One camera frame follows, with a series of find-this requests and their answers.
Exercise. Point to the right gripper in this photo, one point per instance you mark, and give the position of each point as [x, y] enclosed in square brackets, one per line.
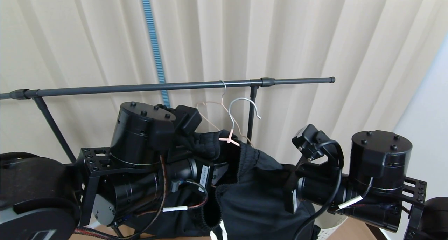
[318, 187]

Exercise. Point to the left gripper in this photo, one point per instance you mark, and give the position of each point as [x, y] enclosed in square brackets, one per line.
[189, 177]

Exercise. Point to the pink clothes hanger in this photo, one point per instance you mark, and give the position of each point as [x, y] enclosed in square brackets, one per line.
[231, 136]
[210, 102]

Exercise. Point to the black knit garment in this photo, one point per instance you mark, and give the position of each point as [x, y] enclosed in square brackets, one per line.
[255, 198]

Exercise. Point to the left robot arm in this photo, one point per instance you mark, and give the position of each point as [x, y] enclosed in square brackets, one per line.
[140, 138]

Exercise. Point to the white laundry basket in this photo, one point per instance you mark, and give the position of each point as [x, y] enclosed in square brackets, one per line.
[332, 229]

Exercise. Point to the black clothes rack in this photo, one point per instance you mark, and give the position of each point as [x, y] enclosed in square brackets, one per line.
[105, 89]

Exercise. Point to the beige curtain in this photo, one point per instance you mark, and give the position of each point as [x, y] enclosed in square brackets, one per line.
[315, 33]
[52, 40]

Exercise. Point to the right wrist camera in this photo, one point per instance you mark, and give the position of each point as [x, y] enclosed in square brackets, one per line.
[309, 138]

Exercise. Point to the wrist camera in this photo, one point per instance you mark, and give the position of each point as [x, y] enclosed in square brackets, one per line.
[189, 119]
[309, 138]

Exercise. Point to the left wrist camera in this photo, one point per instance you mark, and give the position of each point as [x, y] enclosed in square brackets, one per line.
[189, 119]

